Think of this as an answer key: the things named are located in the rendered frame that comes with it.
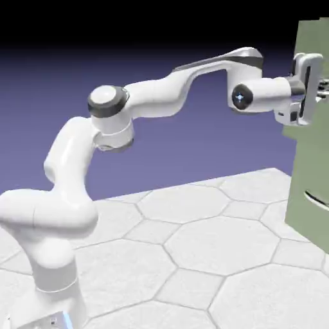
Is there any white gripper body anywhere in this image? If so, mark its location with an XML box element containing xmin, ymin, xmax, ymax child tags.
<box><xmin>292</xmin><ymin>53</ymin><xmax>324</xmax><ymax>127</ymax></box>

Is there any sage green cabinet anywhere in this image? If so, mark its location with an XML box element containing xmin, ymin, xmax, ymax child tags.
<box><xmin>281</xmin><ymin>17</ymin><xmax>329</xmax><ymax>254</ymax></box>

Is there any green drawer front with gripped handle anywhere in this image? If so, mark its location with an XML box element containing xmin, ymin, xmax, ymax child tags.
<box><xmin>281</xmin><ymin>17</ymin><xmax>329</xmax><ymax>155</ymax></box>

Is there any green drawer front with free handle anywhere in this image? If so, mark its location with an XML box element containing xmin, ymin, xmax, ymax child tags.
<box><xmin>284</xmin><ymin>137</ymin><xmax>329</xmax><ymax>254</ymax></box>

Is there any free curved metal handle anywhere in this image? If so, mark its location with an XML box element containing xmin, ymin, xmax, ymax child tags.
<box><xmin>303</xmin><ymin>190</ymin><xmax>329</xmax><ymax>208</ymax></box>

